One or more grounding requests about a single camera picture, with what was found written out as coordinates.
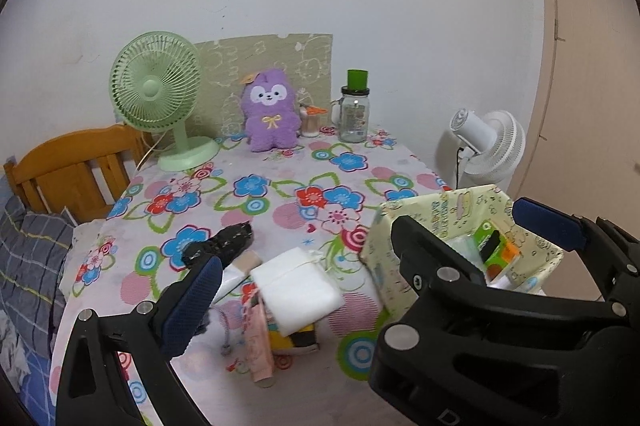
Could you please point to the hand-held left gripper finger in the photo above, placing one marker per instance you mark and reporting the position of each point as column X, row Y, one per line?
column 192, row 301

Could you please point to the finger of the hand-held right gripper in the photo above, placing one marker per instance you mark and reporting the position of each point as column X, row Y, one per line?
column 417, row 248
column 545, row 226

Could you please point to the yellow patterned storage box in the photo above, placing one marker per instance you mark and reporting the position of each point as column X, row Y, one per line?
column 395, row 226

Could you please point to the black plastic bag bundle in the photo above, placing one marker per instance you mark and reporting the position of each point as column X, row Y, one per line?
column 220, row 243

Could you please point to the green orange carton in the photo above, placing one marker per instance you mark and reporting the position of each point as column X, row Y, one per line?
column 502, row 251

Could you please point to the pink cloth pouch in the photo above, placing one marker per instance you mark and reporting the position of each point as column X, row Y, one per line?
column 259, row 341

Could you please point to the white desk fan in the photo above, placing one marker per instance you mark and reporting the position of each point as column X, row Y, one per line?
column 492, row 141

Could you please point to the white folded cloth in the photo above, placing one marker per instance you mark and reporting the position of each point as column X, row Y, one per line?
column 295, row 288

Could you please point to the yellow black pouch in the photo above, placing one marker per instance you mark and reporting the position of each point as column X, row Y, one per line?
column 295, row 338

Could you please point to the floral tablecloth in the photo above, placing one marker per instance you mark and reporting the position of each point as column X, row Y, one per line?
column 280, row 186

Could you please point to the glass jar mug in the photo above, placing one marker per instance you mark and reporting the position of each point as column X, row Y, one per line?
column 354, row 118

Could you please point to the cotton swab container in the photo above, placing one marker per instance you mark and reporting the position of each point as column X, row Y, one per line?
column 310, row 123

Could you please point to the grey plaid blanket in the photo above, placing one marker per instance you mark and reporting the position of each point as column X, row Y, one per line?
column 30, row 256

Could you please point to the blue bed sheet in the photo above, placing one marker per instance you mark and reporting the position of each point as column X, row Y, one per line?
column 35, row 371

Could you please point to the beige door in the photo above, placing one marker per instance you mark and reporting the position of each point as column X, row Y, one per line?
column 590, row 56

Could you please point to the green plastic cup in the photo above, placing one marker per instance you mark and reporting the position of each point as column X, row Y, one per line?
column 358, row 79

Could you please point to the purple plush toy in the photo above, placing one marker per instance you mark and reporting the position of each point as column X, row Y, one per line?
column 270, row 126

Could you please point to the green desk fan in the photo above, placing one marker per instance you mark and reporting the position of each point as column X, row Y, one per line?
column 152, row 86

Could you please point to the green patterned wall sheet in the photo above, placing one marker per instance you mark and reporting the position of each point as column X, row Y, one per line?
column 225, row 71

